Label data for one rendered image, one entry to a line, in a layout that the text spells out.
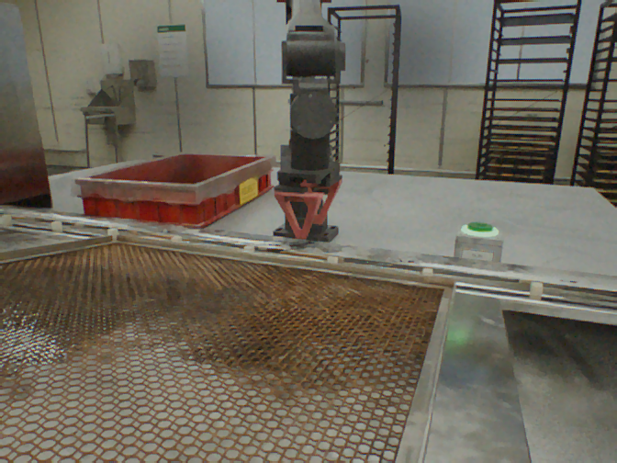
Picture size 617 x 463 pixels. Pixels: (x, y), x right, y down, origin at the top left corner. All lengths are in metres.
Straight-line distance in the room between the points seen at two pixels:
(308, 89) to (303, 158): 0.12
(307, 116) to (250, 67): 5.09
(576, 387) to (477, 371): 0.22
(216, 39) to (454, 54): 2.74
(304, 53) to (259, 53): 4.97
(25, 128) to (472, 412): 1.18
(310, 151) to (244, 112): 5.07
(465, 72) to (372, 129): 1.10
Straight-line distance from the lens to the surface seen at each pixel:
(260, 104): 5.60
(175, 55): 6.20
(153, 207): 1.05
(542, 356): 0.59
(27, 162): 1.30
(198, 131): 6.06
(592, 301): 0.69
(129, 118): 6.56
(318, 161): 0.64
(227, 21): 5.83
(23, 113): 1.30
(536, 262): 0.89
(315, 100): 0.56
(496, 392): 0.32
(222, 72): 5.82
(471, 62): 5.01
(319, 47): 0.63
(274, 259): 0.60
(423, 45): 5.06
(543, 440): 0.47
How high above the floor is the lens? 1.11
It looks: 17 degrees down
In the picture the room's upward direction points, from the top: straight up
